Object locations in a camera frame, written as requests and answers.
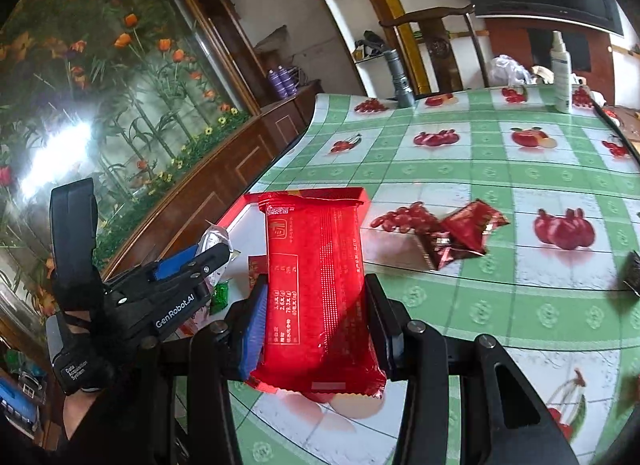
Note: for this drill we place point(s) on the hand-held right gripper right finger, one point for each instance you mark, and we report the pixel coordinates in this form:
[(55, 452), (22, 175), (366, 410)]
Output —
[(385, 325)]

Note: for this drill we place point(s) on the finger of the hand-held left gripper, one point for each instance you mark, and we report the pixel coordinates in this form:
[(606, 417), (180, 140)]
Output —
[(210, 262), (175, 264)]

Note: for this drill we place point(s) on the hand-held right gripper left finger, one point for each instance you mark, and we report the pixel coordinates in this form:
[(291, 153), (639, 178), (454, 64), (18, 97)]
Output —
[(252, 330)]

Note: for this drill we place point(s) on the green foil candy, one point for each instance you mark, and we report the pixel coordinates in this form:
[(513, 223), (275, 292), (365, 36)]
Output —
[(220, 297)]

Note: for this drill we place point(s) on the red box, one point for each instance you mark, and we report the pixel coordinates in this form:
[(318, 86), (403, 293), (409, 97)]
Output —
[(242, 240)]

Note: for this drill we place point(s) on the large red snack packet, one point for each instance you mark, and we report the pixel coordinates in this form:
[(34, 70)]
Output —
[(315, 285)]

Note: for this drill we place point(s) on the person's left forearm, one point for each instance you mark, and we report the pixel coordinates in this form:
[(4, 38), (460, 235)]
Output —
[(80, 415)]

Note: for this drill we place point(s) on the dark red foil packet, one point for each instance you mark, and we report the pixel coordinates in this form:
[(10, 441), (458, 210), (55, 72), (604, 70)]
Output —
[(440, 251)]

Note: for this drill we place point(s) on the low wooden cabinet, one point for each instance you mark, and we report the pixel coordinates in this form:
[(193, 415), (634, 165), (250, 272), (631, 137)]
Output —
[(240, 160)]

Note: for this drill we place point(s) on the small red snack packet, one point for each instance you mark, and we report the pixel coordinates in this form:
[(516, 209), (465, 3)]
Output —
[(472, 225)]

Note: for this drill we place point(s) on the flower mural panel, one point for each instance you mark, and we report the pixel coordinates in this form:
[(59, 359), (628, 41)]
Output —
[(125, 110)]

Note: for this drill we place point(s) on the purple bottle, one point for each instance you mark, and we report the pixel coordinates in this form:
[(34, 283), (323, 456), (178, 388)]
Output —
[(275, 85), (287, 82)]

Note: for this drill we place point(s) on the grey flashlight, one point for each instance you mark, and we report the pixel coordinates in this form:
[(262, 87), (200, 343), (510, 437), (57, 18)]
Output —
[(400, 80)]

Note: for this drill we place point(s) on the black snack packet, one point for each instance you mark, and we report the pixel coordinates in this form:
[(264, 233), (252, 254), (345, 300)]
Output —
[(632, 275)]

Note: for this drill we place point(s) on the small black device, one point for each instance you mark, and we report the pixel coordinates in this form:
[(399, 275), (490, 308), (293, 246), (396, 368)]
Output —
[(370, 42)]

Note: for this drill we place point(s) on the white plastic bag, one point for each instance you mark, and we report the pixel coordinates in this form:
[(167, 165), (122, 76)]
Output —
[(507, 70)]

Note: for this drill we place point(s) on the white spray bottle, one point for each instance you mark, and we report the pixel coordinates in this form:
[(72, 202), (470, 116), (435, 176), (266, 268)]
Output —
[(561, 80)]

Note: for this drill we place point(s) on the wooden chair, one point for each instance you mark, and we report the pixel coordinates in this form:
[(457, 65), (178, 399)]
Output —
[(430, 15)]

